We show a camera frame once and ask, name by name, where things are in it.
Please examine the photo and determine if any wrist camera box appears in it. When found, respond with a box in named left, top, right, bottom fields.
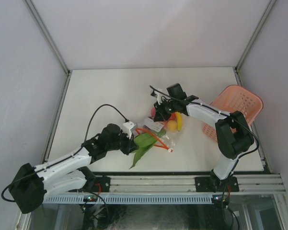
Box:
left=122, top=121, right=137, bottom=139
left=150, top=87, right=163, bottom=105

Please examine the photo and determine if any yellow fake banana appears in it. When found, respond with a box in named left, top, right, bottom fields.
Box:
left=175, top=112, right=183, bottom=131

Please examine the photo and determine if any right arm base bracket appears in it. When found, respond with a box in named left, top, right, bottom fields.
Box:
left=195, top=170, right=240, bottom=193

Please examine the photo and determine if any aluminium frame post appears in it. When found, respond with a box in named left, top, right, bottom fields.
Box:
left=233, top=0, right=278, bottom=74
left=23, top=0, right=71, bottom=76

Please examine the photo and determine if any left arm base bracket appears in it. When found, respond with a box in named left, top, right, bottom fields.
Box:
left=76, top=167, right=111, bottom=194

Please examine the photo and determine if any aluminium mounting rail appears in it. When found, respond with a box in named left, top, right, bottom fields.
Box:
left=102, top=174, right=286, bottom=195

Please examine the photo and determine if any pink plastic basket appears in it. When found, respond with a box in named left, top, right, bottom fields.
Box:
left=202, top=85, right=264, bottom=144

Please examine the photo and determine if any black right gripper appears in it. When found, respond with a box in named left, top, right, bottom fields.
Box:
left=153, top=98, right=176, bottom=123

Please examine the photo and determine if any clear zip top bag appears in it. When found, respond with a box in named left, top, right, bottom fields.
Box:
left=135, top=115, right=184, bottom=152

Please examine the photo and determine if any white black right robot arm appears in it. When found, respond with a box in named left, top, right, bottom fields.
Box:
left=150, top=83, right=259, bottom=191

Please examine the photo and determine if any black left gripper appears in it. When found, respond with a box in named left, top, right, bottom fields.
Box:
left=106, top=129, right=138, bottom=155

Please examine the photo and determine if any yellow fake lemon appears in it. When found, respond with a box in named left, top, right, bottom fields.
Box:
left=166, top=120, right=178, bottom=132

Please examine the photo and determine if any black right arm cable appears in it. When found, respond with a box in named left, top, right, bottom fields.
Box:
left=149, top=85, right=261, bottom=159

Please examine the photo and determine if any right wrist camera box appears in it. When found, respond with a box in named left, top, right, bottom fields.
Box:
left=150, top=87, right=163, bottom=105

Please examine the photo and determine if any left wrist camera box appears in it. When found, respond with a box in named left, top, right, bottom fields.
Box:
left=122, top=121, right=137, bottom=139

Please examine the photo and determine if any aluminium frame post left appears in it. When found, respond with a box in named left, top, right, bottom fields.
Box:
left=23, top=0, right=71, bottom=76

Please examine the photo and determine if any aluminium frame post right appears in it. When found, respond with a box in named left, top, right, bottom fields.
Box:
left=233, top=0, right=278, bottom=74

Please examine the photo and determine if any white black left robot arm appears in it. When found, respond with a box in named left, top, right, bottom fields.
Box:
left=8, top=121, right=138, bottom=214

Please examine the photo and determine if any red fake tomato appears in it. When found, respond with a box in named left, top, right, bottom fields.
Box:
left=150, top=107, right=156, bottom=117

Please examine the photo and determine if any green fake leafy vegetable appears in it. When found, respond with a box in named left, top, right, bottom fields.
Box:
left=130, top=132, right=158, bottom=169

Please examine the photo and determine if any perforated cable tray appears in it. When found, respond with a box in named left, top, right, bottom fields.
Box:
left=43, top=194, right=213, bottom=205

